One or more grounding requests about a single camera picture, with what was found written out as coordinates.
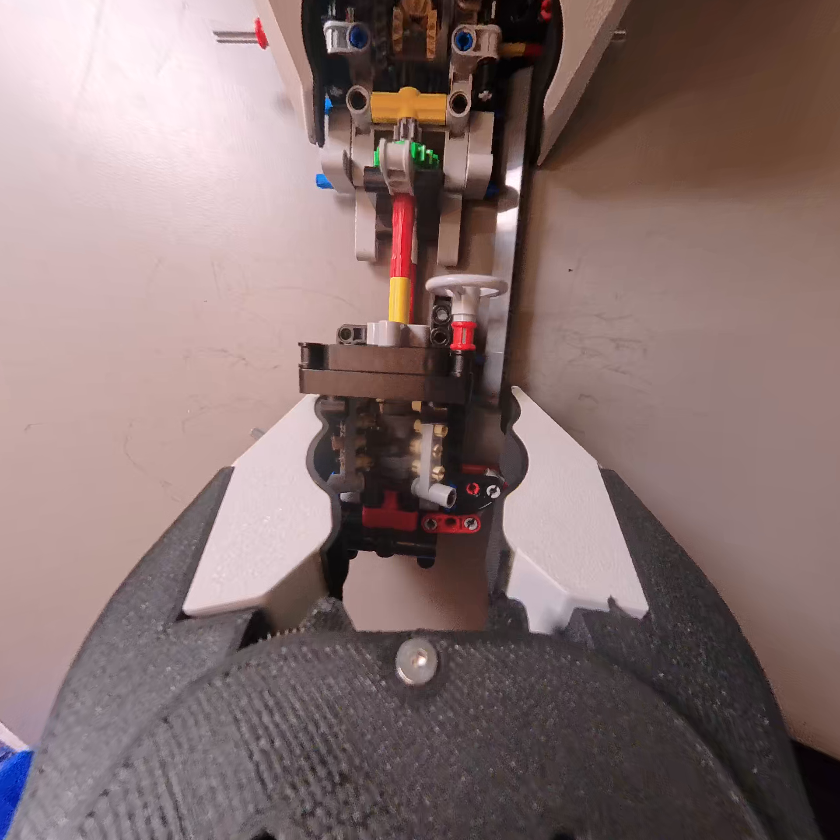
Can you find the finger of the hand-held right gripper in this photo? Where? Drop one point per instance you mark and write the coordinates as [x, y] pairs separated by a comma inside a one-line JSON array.
[[587, 52], [285, 33]]

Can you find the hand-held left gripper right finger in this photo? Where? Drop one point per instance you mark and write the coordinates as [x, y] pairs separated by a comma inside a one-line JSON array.
[[571, 525]]

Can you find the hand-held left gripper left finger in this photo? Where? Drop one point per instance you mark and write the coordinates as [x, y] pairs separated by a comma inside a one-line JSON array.
[[262, 525]]

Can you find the multicoloured lego vehicle model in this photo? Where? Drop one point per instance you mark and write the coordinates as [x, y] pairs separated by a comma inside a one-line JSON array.
[[387, 371]]

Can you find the blue plastic bin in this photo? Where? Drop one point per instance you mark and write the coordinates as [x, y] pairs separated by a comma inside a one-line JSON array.
[[13, 784]]

